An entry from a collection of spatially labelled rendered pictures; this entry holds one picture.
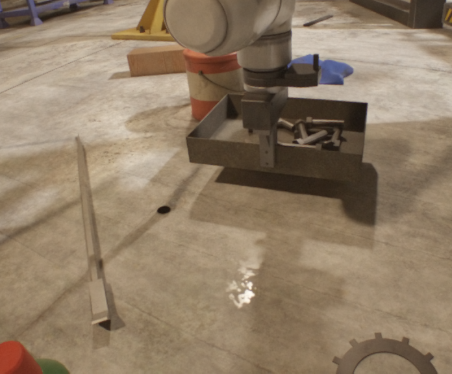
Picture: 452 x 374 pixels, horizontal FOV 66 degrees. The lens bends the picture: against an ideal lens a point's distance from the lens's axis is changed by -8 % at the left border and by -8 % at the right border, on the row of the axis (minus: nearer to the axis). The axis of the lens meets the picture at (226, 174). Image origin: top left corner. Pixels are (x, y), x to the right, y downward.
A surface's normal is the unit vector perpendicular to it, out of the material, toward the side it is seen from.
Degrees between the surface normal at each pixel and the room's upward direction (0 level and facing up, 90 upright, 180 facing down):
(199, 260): 0
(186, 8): 99
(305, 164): 90
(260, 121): 90
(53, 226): 0
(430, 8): 90
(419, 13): 90
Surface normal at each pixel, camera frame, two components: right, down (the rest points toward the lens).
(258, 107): -0.35, 0.54
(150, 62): -0.09, 0.55
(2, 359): -0.09, -0.84
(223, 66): 0.23, 0.51
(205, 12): -0.44, 0.66
